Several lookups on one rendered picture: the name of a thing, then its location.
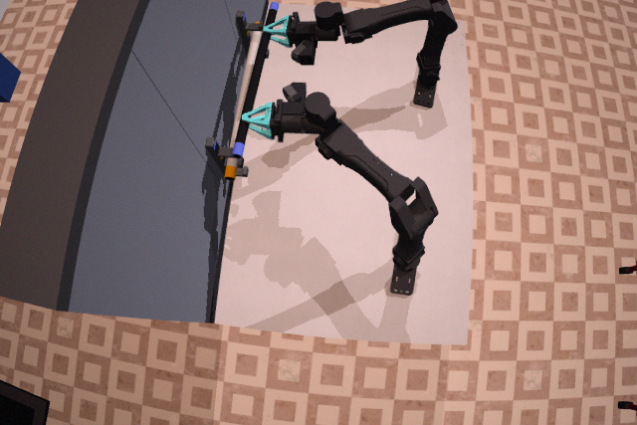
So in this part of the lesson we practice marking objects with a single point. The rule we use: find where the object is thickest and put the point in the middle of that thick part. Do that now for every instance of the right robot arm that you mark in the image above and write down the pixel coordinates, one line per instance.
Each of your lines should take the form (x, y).
(361, 24)

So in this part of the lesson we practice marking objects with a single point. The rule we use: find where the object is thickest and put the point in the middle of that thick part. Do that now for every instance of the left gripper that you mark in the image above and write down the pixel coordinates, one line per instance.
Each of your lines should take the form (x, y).
(290, 123)

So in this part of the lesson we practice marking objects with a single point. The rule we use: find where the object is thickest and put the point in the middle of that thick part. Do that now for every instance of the grey panel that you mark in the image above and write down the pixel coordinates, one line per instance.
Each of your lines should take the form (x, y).
(116, 207)

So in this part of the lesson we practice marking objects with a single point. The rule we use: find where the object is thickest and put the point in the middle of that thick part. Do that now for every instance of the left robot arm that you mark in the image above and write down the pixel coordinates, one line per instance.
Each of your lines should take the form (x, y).
(338, 142)

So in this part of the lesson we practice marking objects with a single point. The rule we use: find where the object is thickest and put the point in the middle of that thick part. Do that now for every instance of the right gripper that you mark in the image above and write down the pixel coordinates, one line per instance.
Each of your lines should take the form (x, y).
(289, 29)

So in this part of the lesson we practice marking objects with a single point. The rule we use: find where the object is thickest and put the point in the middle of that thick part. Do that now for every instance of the dark grey wall rack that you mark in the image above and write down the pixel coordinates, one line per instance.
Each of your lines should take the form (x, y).
(219, 153)

